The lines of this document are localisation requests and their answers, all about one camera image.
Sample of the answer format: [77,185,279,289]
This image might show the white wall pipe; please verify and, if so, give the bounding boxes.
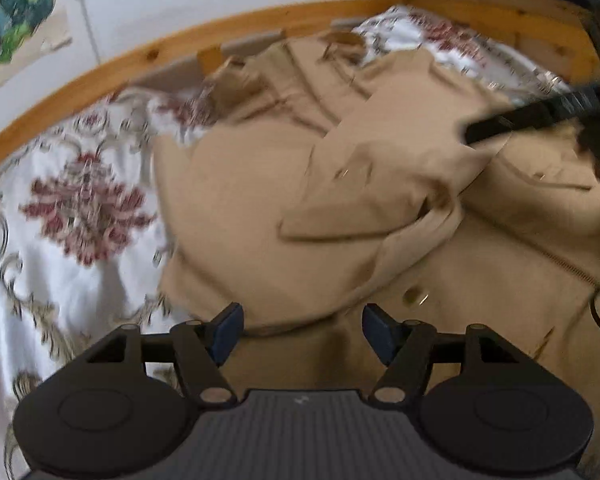
[71,0,104,67]

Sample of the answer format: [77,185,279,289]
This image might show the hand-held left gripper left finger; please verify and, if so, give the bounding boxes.
[85,302,244,407]

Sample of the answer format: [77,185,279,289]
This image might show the white floral bedspread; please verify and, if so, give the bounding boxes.
[0,5,576,461]

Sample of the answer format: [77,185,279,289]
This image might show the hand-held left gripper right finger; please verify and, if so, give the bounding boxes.
[362,304,523,407]

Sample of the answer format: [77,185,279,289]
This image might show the cartoon figure wall poster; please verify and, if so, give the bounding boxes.
[0,0,74,79]

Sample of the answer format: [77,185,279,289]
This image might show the beige coat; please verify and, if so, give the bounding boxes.
[152,30,600,393]

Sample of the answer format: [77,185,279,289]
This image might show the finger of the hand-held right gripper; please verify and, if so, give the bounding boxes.
[464,82,600,147]

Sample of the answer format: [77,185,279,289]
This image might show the wooden bed frame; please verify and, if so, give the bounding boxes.
[0,0,600,176]

